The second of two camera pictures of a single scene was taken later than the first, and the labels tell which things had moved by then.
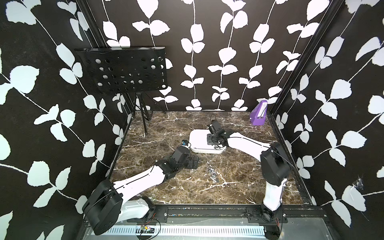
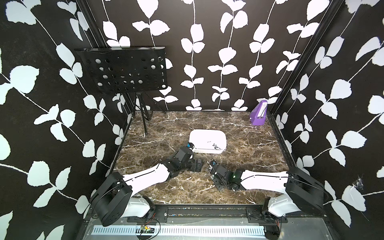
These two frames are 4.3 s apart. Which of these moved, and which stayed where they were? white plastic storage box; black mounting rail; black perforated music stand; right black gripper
Moved: right black gripper
Stayed: white plastic storage box; black perforated music stand; black mounting rail
